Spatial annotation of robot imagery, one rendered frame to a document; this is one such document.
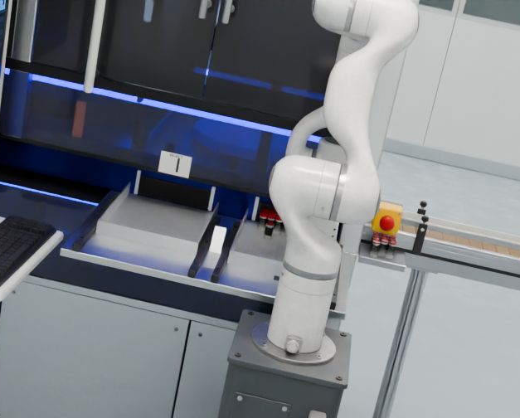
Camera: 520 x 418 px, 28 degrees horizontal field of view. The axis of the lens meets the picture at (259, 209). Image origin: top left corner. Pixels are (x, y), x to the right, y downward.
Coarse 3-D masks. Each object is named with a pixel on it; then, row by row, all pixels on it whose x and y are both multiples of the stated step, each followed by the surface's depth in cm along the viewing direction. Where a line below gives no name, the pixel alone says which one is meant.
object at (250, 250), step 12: (240, 228) 275; (252, 228) 286; (240, 240) 276; (252, 240) 278; (264, 240) 279; (276, 240) 281; (336, 240) 281; (240, 252) 259; (252, 252) 269; (264, 252) 271; (276, 252) 273; (240, 264) 260; (252, 264) 259; (264, 264) 259; (276, 264) 258
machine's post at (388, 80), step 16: (416, 0) 260; (400, 64) 266; (384, 80) 267; (384, 96) 269; (384, 112) 270; (384, 128) 271; (352, 240) 282; (352, 256) 283; (352, 272) 285; (336, 320) 290
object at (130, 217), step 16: (128, 192) 292; (112, 208) 274; (128, 208) 282; (144, 208) 284; (160, 208) 287; (176, 208) 289; (192, 208) 292; (112, 224) 260; (128, 224) 271; (144, 224) 273; (160, 224) 276; (176, 224) 278; (192, 224) 280; (208, 224) 274; (128, 240) 261; (144, 240) 261; (160, 240) 260; (176, 240) 260; (192, 240) 269
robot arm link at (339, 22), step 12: (324, 0) 217; (336, 0) 216; (348, 0) 216; (324, 12) 217; (336, 12) 216; (348, 12) 216; (324, 24) 220; (336, 24) 218; (348, 24) 218; (348, 36) 230; (360, 36) 231; (348, 48) 235; (360, 48) 235; (336, 60) 240
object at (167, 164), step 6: (162, 156) 281; (168, 156) 280; (174, 156) 280; (180, 156) 280; (186, 156) 280; (162, 162) 281; (168, 162) 281; (174, 162) 281; (180, 162) 280; (186, 162) 280; (162, 168) 282; (168, 168) 281; (174, 168) 281; (180, 168) 281; (186, 168) 281; (174, 174) 282; (180, 174) 282; (186, 174) 281
